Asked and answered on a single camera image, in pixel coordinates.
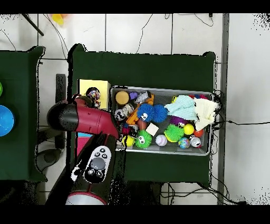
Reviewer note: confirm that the black rod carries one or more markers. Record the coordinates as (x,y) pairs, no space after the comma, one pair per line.
(33,24)

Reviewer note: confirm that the multicolour print cloth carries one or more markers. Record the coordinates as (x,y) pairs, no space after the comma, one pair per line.
(93,94)

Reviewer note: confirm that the small wooden cube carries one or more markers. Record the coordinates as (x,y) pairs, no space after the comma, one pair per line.
(152,129)

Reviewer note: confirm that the white toy baseball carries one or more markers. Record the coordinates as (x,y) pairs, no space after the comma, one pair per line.
(161,140)

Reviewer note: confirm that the yellow floor object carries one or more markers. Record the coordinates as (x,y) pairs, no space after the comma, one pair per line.
(58,19)

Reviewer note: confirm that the cream yellow cloth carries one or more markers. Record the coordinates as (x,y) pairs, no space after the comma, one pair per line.
(206,112)

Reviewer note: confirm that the orange plastic toy brick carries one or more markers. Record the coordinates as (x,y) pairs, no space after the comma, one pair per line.
(133,117)

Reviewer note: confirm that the mint green cloth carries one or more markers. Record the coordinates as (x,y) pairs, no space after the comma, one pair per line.
(182,107)

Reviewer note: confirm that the yellow ball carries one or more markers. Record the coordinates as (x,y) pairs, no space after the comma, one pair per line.
(129,141)
(189,129)

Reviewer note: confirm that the blue round disc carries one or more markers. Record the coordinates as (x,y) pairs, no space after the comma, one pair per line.
(5,120)

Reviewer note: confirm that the peach orange ball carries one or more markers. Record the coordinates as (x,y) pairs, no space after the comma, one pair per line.
(122,98)

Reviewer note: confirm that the green cloth side table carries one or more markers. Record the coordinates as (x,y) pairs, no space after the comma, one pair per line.
(25,114)

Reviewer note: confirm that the black chair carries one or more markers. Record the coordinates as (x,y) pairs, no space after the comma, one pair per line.
(61,84)

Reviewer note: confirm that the black white toy soccer ball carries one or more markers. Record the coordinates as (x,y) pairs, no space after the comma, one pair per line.
(120,114)

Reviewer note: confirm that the large light green spiky ball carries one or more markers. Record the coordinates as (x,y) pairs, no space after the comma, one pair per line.
(174,132)

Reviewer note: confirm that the grey metal beam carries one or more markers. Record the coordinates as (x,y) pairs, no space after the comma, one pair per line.
(223,63)

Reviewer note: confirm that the wooden box with three holes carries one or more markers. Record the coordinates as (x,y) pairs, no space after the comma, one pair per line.
(84,84)

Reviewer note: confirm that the blue spiky ball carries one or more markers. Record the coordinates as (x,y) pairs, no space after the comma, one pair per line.
(145,112)
(160,113)

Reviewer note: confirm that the globe print ball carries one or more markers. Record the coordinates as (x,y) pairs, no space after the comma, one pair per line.
(184,143)

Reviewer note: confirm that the shallow clear mesh bin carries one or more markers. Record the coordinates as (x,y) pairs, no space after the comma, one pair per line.
(202,150)

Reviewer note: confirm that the brown toy football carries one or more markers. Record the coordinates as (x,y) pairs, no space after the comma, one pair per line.
(142,124)

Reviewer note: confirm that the orange red ball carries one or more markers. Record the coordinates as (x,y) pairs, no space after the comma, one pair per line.
(198,133)

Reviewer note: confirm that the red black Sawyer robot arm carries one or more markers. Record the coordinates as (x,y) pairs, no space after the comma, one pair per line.
(90,120)

